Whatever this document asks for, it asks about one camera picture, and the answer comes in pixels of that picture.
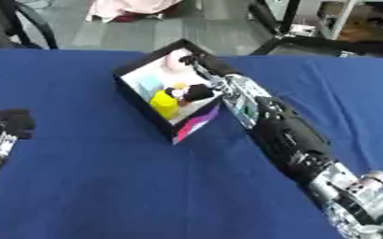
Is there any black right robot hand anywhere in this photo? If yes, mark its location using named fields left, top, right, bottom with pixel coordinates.
left=178, top=51, right=241, bottom=80

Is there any black soft toy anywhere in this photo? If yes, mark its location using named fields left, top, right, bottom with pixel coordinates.
left=181, top=83, right=217, bottom=103

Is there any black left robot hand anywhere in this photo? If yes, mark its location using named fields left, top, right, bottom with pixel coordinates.
left=0, top=107, right=38, bottom=190

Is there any pink cloth bundle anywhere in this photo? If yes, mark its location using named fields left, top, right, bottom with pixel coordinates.
left=85, top=0, right=187, bottom=23

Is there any black chair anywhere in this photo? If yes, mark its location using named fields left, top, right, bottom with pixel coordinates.
left=0, top=0, right=60, bottom=56

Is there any pale teal block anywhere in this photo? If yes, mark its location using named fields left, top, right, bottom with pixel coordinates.
left=135, top=76, right=165, bottom=100

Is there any black stand frame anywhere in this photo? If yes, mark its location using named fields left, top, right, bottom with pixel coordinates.
left=247, top=0, right=383, bottom=58

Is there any pink soft toy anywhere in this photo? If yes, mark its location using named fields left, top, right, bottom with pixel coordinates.
left=162, top=49, right=195, bottom=73

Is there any black box with white inside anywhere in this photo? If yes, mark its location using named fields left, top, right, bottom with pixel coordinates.
left=111, top=37, right=241, bottom=146

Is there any white metal rack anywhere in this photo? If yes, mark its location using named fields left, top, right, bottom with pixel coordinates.
left=316, top=0, right=367, bottom=41

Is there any yellow toy block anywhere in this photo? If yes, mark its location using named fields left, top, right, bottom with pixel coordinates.
left=147, top=89, right=182, bottom=120

